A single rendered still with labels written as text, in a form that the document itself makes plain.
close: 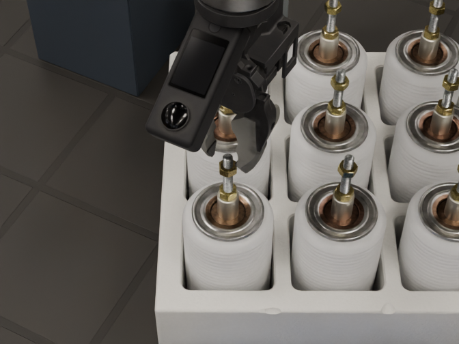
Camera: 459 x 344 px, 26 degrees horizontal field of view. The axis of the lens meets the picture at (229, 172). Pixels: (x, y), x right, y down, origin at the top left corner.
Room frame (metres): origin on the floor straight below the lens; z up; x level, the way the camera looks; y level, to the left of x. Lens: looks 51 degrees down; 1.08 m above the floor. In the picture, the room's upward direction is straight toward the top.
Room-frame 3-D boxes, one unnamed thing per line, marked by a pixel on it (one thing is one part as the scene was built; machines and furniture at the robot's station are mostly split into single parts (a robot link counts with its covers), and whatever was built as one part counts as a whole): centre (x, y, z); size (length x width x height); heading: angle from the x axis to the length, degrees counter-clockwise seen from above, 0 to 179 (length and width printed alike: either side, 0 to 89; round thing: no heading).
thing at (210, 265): (0.62, 0.00, 0.16); 0.10 x 0.10 x 0.18
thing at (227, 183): (0.62, 0.00, 0.30); 0.01 x 0.01 x 0.08
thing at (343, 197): (0.62, -0.12, 0.29); 0.02 x 0.02 x 0.01; 29
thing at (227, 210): (0.62, 0.00, 0.26); 0.02 x 0.02 x 0.03
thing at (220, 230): (0.62, 0.00, 0.25); 0.08 x 0.08 x 0.01
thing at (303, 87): (0.85, -0.12, 0.16); 0.10 x 0.10 x 0.18
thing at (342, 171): (0.62, -0.12, 0.32); 0.02 x 0.02 x 0.01; 29
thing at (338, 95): (0.73, -0.12, 0.30); 0.01 x 0.01 x 0.08
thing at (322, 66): (0.85, -0.12, 0.25); 0.08 x 0.08 x 0.01
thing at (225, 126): (0.74, 0.00, 0.26); 0.02 x 0.02 x 0.03
